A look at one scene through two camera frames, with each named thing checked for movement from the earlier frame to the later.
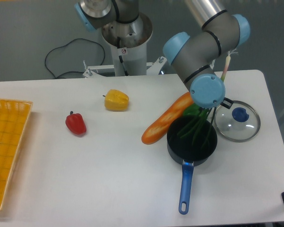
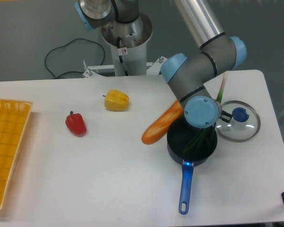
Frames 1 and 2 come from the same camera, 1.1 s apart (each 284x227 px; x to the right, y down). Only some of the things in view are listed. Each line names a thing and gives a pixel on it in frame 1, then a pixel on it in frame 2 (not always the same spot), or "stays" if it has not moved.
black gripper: [228, 100] -> [227, 114]
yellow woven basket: [8, 119] stays
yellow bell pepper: [115, 100] stays
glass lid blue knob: [240, 123] stays
